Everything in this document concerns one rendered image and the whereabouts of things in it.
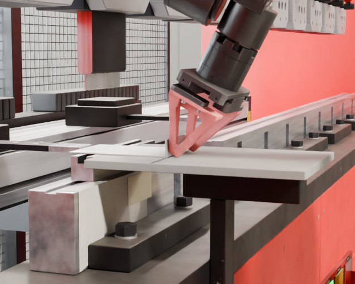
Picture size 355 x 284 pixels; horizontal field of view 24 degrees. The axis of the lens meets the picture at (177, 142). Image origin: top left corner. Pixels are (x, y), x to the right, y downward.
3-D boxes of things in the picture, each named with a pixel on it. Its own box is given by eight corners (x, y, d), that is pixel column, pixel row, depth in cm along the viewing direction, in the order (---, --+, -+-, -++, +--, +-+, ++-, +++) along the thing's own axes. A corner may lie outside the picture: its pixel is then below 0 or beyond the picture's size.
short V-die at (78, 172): (93, 181, 100) (93, 156, 99) (71, 180, 101) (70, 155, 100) (155, 160, 118) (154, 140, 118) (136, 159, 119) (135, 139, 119)
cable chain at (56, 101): (57, 112, 170) (56, 92, 169) (31, 111, 172) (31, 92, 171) (140, 100, 210) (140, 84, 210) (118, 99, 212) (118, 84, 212)
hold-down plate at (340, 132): (334, 144, 221) (334, 133, 220) (314, 143, 223) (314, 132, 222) (351, 133, 249) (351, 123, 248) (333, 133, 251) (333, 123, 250)
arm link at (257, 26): (278, 5, 93) (284, 4, 98) (225, -22, 93) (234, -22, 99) (251, 60, 94) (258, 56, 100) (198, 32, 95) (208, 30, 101)
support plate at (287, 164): (305, 180, 87) (305, 171, 87) (83, 168, 97) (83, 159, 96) (333, 159, 104) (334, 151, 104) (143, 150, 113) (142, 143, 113)
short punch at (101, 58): (92, 90, 100) (91, 10, 98) (78, 89, 100) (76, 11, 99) (126, 87, 109) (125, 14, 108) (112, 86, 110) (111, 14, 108)
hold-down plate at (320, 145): (304, 163, 183) (304, 150, 183) (280, 162, 185) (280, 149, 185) (328, 148, 211) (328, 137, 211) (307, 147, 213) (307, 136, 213)
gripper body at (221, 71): (172, 83, 95) (200, 25, 93) (202, 79, 105) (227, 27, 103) (219, 110, 94) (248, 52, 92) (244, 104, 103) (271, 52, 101)
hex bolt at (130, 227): (132, 240, 97) (132, 226, 97) (110, 238, 98) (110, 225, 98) (141, 235, 100) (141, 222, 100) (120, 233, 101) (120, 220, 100)
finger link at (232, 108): (151, 140, 100) (185, 72, 98) (173, 134, 107) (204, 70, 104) (198, 168, 98) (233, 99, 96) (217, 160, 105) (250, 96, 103)
